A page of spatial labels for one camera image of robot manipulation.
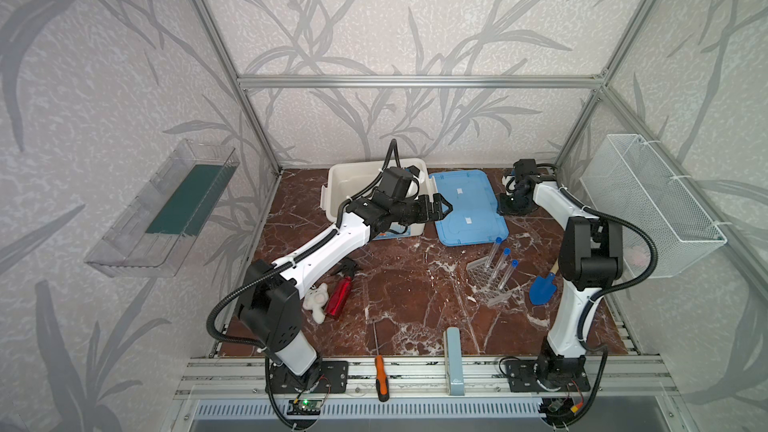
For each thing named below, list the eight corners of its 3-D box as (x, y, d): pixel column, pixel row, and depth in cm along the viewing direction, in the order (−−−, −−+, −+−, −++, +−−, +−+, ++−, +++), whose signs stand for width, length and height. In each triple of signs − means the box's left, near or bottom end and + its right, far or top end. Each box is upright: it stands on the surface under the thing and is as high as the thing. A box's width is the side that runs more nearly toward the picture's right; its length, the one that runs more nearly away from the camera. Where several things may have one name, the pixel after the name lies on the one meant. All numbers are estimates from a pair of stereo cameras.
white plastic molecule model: (303, 323, 84) (299, 318, 81) (310, 289, 91) (306, 283, 87) (325, 323, 84) (322, 318, 81) (331, 289, 91) (328, 283, 87)
